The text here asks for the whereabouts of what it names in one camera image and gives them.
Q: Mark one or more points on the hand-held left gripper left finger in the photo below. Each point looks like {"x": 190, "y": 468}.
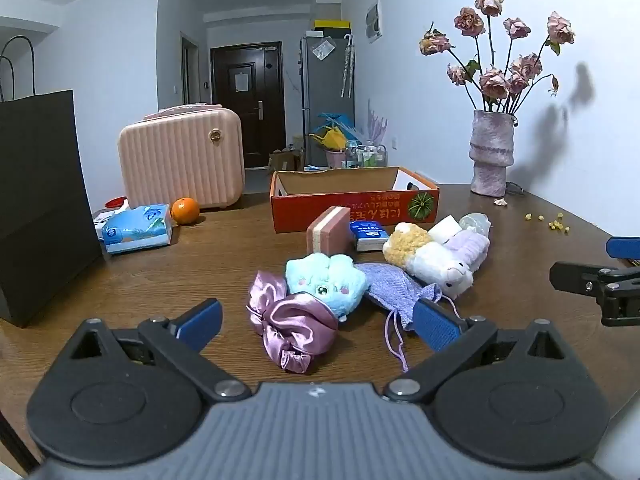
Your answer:
{"x": 201, "y": 321}

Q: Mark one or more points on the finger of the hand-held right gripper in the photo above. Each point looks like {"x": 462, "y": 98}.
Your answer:
{"x": 622, "y": 248}
{"x": 572, "y": 277}

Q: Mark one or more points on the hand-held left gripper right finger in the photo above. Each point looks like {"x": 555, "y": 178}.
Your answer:
{"x": 437, "y": 327}

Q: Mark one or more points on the yellow white plush toy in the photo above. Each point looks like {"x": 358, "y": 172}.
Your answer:
{"x": 430, "y": 262}

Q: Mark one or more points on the purple fluffy towel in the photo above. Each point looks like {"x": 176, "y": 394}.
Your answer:
{"x": 470, "y": 250}

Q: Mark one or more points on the pink satin scrunchie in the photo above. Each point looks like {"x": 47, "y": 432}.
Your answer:
{"x": 295, "y": 325}

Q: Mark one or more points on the white soft block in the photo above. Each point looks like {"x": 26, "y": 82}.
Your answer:
{"x": 445, "y": 229}

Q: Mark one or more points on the blue plush toy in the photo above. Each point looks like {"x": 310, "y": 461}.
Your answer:
{"x": 325, "y": 280}

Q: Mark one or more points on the pink sponge block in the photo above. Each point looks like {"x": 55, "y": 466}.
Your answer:
{"x": 327, "y": 232}

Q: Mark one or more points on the orange cardboard box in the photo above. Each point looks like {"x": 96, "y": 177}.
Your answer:
{"x": 325, "y": 207}

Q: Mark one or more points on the scattered yellow crumbs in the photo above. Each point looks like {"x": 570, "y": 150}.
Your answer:
{"x": 554, "y": 224}

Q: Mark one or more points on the blue tissue pack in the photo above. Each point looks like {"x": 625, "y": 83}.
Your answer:
{"x": 137, "y": 230}

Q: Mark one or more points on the orange fruit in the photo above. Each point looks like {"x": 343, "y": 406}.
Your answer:
{"x": 185, "y": 210}

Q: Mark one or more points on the small blue tissue packet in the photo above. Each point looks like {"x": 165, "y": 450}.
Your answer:
{"x": 369, "y": 235}

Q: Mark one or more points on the purple textured vase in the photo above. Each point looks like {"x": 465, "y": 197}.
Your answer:
{"x": 491, "y": 155}

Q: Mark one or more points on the pink ribbed suitcase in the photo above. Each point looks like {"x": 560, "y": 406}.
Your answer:
{"x": 180, "y": 160}

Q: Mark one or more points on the brown cardboard box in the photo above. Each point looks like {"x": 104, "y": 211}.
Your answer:
{"x": 285, "y": 161}

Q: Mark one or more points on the pink bucket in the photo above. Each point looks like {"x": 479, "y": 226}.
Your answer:
{"x": 334, "y": 158}

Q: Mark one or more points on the black paper bag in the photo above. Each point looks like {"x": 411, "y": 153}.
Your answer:
{"x": 40, "y": 185}

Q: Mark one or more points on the dried pink roses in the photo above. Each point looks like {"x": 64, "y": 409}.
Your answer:
{"x": 492, "y": 82}

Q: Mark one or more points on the yellow bag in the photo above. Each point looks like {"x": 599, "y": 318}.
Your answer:
{"x": 330, "y": 139}

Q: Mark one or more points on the dark wooden door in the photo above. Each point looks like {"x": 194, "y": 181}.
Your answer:
{"x": 247, "y": 105}

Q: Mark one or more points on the blue folding rack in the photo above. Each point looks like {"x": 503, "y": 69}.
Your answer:
{"x": 337, "y": 121}

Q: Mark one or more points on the grey refrigerator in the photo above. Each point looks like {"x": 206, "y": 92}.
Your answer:
{"x": 325, "y": 90}

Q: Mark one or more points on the white folded umbrella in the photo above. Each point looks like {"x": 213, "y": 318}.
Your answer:
{"x": 347, "y": 65}

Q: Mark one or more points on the clear plastic bag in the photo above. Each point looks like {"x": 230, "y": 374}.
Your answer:
{"x": 323, "y": 48}

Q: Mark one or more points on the small grey box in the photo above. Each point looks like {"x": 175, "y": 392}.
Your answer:
{"x": 314, "y": 33}

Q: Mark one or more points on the yellow black box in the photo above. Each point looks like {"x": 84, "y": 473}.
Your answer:
{"x": 332, "y": 24}

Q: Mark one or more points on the grey door frame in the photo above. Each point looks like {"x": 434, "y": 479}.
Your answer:
{"x": 190, "y": 70}

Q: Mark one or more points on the white wall panel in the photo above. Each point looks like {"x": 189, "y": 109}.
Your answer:
{"x": 373, "y": 21}

